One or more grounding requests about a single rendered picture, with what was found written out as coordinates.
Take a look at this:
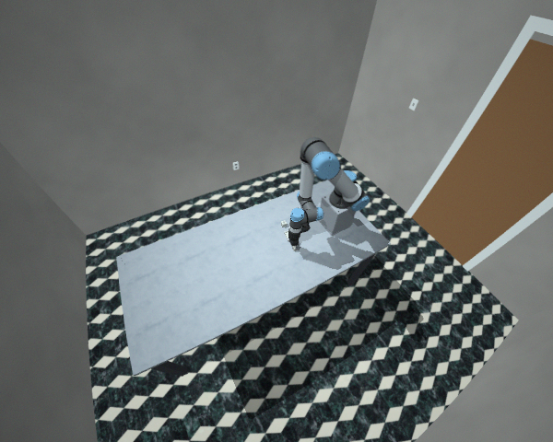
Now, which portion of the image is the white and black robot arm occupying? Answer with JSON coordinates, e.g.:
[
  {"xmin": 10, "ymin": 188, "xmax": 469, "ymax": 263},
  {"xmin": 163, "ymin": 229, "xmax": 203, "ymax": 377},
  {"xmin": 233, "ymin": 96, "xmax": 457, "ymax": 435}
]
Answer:
[{"xmin": 289, "ymin": 137, "xmax": 370, "ymax": 229}]

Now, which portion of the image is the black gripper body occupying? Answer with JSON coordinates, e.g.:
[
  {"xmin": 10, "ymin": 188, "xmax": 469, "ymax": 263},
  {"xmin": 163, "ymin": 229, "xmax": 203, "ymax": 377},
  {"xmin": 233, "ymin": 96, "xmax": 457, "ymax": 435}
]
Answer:
[{"xmin": 288, "ymin": 223, "xmax": 310, "ymax": 246}]

